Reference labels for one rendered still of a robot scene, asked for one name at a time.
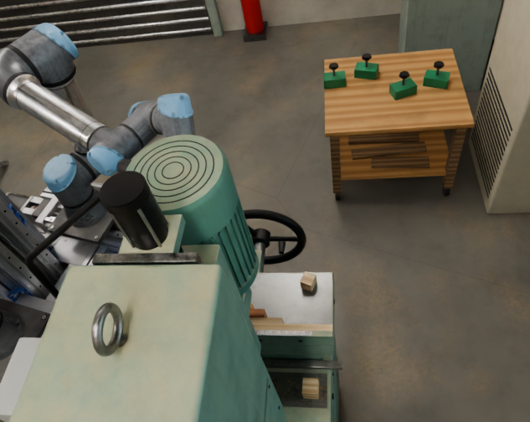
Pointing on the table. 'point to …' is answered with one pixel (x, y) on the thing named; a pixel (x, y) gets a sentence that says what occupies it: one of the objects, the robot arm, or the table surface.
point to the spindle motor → (201, 198)
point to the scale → (283, 332)
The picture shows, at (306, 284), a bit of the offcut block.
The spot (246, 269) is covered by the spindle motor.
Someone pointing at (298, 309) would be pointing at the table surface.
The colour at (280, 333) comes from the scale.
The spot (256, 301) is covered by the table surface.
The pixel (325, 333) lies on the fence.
